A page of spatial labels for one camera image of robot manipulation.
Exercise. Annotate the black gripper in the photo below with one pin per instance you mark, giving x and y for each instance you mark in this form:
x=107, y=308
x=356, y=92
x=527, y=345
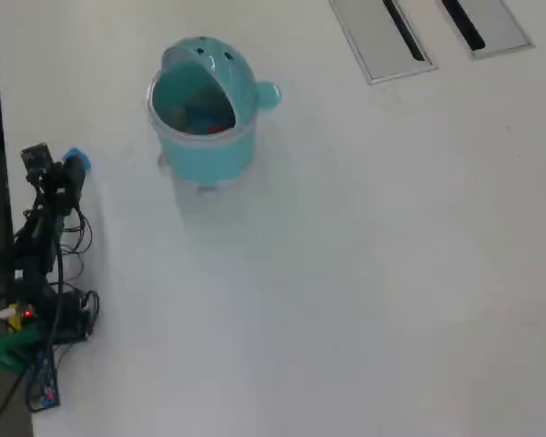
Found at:
x=53, y=189

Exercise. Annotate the blue cube block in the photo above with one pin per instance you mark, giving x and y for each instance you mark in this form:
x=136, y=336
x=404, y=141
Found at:
x=75, y=151
x=200, y=123

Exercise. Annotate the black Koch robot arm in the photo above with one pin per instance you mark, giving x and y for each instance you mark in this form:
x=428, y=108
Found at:
x=32, y=255

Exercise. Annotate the teal whale-shaped bin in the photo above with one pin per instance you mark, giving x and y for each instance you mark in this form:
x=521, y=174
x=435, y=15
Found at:
x=209, y=155

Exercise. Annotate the green cube block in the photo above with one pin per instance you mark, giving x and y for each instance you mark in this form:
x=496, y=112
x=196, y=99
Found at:
x=178, y=116

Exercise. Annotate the green table clamp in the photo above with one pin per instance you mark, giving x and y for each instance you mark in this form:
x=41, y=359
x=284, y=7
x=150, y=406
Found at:
x=4, y=348

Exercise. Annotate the blue circuit board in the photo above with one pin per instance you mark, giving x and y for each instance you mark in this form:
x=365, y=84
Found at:
x=44, y=382

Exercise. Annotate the black wrist camera board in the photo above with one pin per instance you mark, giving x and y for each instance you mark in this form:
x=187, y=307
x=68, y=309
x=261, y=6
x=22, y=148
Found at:
x=36, y=157

